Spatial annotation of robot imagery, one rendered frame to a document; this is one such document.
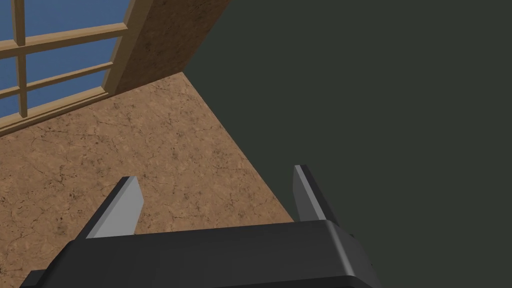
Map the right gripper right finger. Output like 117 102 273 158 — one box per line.
292 164 340 227

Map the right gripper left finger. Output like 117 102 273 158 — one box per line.
75 175 145 241

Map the wooden framed window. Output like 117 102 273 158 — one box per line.
0 0 155 137

